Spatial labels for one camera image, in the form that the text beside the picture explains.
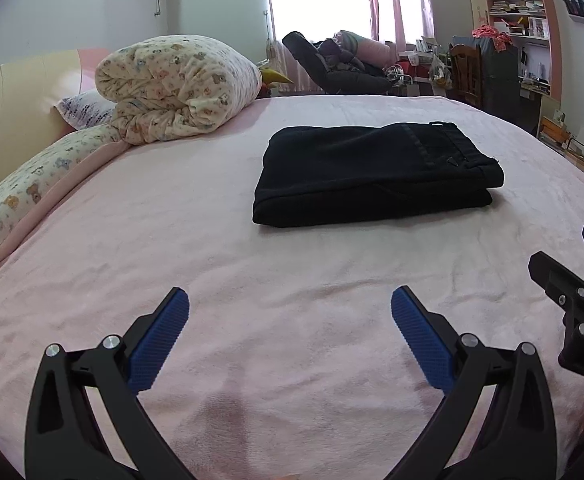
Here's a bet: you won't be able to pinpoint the dark clothes pile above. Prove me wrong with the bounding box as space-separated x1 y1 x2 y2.
282 32 406 96

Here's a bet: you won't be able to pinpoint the long floral pillow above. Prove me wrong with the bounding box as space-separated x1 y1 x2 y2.
0 125 129 262

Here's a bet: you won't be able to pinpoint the yellow red plush toy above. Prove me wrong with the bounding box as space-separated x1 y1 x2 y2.
257 66 293 99

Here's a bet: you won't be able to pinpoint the small patterned pillow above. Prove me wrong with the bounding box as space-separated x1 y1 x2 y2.
55 89 115 130

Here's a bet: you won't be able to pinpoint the pink window curtain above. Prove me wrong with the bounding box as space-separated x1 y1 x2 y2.
369 0 435 51

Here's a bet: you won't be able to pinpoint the floral rolled duvet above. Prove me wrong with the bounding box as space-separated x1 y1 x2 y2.
94 35 263 145

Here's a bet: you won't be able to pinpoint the pink bed blanket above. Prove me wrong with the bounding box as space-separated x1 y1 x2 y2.
0 96 584 479

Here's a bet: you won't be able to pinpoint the pink bookshelf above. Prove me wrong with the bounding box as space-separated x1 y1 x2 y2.
485 0 563 101

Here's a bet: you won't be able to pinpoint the black pants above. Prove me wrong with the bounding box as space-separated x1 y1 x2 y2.
253 122 505 229

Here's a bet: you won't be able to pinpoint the wooden chair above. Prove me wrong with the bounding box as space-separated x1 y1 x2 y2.
449 44 483 110

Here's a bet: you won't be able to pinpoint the wooden headboard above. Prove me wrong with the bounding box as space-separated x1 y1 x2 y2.
0 48 108 182

